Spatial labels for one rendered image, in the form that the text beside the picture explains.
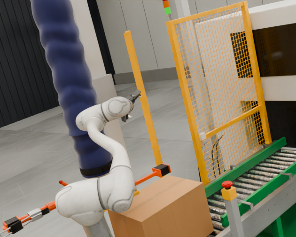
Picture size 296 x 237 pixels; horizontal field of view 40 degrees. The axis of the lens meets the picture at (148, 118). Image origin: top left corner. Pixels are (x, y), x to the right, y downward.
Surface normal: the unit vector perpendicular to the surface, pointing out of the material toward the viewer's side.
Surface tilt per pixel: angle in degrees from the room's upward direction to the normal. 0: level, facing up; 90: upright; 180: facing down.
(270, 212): 90
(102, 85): 90
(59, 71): 81
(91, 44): 90
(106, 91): 90
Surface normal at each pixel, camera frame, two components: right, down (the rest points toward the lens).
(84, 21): 0.62, 0.04
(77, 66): 0.66, -0.17
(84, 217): 0.06, 0.62
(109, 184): -0.06, -0.69
